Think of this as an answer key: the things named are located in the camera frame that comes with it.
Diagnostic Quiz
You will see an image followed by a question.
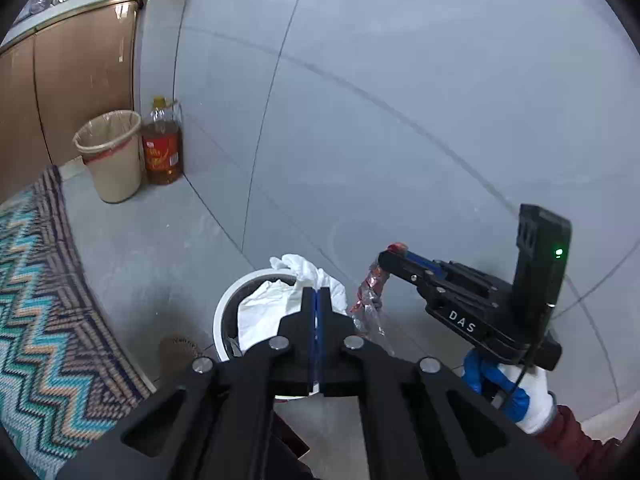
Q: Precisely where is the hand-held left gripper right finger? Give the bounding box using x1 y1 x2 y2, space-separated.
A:
316 287 579 480

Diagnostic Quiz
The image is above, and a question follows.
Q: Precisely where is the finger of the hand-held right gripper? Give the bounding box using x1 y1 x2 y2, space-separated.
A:
378 248 451 306
405 251 442 268

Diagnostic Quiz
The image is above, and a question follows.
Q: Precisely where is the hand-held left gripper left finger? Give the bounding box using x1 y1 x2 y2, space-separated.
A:
57 287 317 480

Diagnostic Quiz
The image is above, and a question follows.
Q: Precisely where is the clear wrapper with red print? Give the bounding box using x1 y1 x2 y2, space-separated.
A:
348 242 408 357

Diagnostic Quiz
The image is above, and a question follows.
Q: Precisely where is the white paper tissue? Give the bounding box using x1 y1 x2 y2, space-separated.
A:
238 253 349 354

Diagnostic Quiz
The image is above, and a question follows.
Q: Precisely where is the white round trash bin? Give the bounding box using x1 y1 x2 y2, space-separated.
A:
213 268 352 402

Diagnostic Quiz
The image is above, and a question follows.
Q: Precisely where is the person's right forearm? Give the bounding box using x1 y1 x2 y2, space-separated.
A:
535 404 624 480

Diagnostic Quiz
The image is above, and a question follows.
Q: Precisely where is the beige plastic trash bin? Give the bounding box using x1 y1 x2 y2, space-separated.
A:
73 109 144 205

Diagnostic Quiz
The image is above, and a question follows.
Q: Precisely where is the person's right hand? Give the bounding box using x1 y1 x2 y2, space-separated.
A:
460 349 556 434

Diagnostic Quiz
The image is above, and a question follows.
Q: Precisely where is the dark red box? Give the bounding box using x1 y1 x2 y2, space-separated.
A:
272 409 312 462

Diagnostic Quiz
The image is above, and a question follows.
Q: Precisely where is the cooking oil bottle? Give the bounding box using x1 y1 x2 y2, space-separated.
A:
141 96 185 186

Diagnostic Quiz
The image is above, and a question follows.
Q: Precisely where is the zigzag patterned tablecloth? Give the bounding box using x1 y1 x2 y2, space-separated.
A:
0 165 157 480

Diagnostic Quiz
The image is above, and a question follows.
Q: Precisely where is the brown kitchen base cabinet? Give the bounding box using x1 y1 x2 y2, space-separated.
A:
0 0 147 202

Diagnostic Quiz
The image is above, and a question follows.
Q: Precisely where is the black cable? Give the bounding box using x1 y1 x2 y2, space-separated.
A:
492 305 552 402

